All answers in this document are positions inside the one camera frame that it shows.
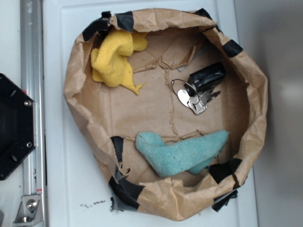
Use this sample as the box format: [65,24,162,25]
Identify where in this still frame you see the teal microfiber cloth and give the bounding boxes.
[135,130,229,177]

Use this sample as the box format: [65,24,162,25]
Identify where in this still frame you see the yellow microfiber cloth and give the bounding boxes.
[90,28,148,95]

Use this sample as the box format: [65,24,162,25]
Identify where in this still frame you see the brown paper bag bin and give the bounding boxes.
[63,9,268,221]

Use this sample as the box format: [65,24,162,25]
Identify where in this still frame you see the black key fob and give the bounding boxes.
[185,62,226,96]

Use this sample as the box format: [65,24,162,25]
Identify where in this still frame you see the silver keys on ring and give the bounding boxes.
[170,79,221,115]

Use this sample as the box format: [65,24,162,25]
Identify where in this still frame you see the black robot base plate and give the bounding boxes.
[0,74,36,181]

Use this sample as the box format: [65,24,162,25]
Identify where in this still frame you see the aluminium extrusion rail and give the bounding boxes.
[20,0,49,227]

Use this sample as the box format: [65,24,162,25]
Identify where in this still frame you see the metal corner bracket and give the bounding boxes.
[13,194,43,227]

